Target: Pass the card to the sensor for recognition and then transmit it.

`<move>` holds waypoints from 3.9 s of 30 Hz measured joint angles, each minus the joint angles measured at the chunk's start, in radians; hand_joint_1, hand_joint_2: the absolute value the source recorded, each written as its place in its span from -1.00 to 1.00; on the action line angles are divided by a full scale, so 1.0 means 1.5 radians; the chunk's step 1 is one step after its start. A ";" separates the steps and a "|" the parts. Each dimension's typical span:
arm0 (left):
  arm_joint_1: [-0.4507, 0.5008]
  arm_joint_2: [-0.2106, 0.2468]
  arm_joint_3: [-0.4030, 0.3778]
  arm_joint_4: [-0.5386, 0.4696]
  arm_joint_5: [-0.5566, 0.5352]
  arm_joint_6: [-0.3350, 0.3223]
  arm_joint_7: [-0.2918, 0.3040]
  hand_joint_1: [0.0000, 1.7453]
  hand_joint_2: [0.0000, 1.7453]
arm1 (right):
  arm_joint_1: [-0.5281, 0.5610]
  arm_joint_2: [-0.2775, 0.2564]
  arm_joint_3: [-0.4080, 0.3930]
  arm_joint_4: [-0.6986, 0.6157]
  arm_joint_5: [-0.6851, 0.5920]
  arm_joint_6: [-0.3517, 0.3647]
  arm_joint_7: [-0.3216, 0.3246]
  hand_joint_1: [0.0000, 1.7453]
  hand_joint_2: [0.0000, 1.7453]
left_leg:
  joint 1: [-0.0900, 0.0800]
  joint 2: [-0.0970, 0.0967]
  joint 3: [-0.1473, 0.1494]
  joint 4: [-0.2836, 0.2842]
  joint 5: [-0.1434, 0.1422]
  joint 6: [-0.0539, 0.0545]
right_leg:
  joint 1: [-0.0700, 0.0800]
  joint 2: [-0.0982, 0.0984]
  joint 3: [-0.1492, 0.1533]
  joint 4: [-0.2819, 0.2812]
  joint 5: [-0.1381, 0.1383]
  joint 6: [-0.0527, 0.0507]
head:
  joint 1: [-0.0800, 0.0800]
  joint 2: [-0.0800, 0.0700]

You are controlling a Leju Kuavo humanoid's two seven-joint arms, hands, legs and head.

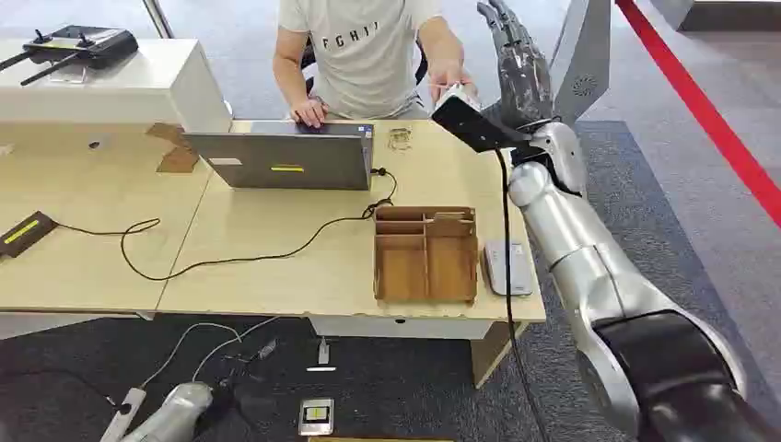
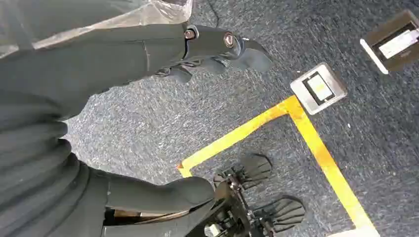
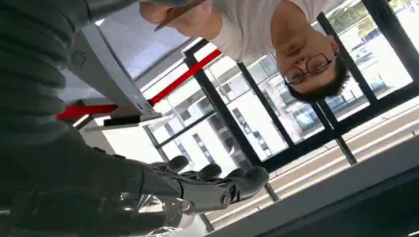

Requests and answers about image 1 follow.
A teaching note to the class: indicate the robot right hand grey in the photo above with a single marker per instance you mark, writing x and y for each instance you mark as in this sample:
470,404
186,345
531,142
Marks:
525,79

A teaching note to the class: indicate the person's left hand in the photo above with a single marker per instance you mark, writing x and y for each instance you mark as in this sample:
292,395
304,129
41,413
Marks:
450,78

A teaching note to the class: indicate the person's right hand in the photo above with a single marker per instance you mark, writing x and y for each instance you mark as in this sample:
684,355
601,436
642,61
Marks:
310,113

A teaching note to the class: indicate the robot right arm silver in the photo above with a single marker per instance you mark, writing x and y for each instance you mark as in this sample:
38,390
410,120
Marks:
579,244

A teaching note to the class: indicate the robot left arm silver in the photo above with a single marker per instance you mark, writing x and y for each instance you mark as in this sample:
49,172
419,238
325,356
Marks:
174,412

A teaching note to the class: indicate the grey laptop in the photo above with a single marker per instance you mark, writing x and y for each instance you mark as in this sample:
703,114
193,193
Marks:
293,161

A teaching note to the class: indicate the grey angular stand panel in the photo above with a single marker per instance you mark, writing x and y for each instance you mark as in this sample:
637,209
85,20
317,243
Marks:
582,61

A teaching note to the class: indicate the person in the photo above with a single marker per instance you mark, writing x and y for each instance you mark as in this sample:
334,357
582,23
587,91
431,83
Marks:
363,61

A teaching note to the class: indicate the metal pole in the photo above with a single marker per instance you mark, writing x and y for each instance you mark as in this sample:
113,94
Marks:
158,18

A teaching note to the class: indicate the red barrier belt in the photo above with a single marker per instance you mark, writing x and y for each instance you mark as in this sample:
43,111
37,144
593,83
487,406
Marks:
701,110

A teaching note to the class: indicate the wooden card box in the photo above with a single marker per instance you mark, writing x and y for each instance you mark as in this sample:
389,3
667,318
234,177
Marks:
425,262

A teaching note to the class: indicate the white cabinet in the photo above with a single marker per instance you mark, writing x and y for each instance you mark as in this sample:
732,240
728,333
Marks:
122,91

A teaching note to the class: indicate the grey flat card reader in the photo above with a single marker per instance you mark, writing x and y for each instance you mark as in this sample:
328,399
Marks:
507,268

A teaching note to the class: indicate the grey low platform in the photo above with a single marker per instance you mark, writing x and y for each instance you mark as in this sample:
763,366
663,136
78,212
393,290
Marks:
726,13

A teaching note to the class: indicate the black remote controller with antennas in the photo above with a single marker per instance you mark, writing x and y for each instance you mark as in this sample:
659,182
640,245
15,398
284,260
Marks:
91,46

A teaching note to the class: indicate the white plug adapter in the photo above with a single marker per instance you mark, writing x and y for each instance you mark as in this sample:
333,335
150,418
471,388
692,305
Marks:
322,357

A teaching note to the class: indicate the clear acrylic stand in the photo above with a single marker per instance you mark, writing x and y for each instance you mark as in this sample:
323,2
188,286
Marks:
67,74

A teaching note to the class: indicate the wooden desk leg panel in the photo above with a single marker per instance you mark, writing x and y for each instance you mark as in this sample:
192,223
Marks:
491,354

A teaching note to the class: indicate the black power brick yellow label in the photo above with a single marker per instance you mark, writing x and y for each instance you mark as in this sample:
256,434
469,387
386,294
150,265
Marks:
24,233

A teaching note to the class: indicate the white power strip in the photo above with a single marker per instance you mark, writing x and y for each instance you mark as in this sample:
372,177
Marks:
125,415

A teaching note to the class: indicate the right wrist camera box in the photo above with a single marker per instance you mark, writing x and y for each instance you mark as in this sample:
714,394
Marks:
473,125

